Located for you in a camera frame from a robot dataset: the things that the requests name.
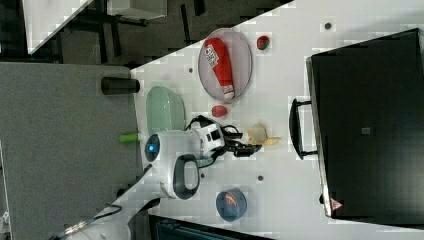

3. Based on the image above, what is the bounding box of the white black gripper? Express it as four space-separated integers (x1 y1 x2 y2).
194 122 262 158

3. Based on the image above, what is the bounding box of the peeled toy banana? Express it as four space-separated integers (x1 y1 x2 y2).
246 123 280 146

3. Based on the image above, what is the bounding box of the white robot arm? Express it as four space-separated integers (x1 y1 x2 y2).
49 115 262 240

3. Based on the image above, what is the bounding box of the red toy strawberry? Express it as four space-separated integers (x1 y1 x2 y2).
211 105 228 118

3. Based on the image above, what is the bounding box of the blue bowl with food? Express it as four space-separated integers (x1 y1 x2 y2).
215 188 247 222

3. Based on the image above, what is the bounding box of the pale pink oval plate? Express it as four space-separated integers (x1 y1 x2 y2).
198 28 252 103

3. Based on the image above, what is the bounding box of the green perforated colander basket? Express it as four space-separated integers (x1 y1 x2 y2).
146 86 185 135

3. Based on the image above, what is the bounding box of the red ketchup bottle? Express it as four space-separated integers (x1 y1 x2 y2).
204 38 235 100

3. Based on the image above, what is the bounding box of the red green toy fruit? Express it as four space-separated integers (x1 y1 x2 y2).
256 36 270 50

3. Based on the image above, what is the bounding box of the green marker pen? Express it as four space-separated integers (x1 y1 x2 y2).
119 134 139 143

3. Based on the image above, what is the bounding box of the black toaster oven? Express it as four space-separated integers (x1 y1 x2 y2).
305 29 423 229

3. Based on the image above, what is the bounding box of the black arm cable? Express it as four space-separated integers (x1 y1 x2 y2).
184 114 241 134

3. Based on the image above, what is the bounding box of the black cylinder table post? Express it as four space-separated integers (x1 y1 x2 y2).
101 77 140 95

